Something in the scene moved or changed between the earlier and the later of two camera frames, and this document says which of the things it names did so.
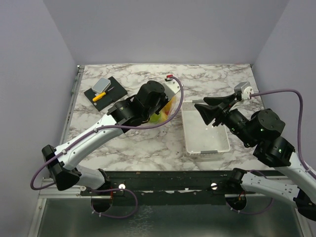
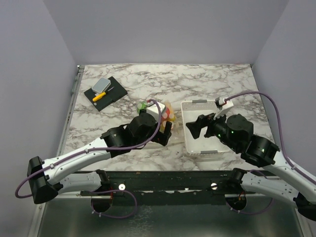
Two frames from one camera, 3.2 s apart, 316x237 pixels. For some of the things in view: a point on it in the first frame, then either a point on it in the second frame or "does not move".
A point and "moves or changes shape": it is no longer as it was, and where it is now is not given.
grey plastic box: (101, 85) does not move
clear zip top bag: (168, 112) moves or changes shape
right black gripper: (208, 112) -> (195, 127)
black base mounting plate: (171, 186) does not move
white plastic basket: (200, 139) does not move
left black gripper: (164, 100) -> (159, 138)
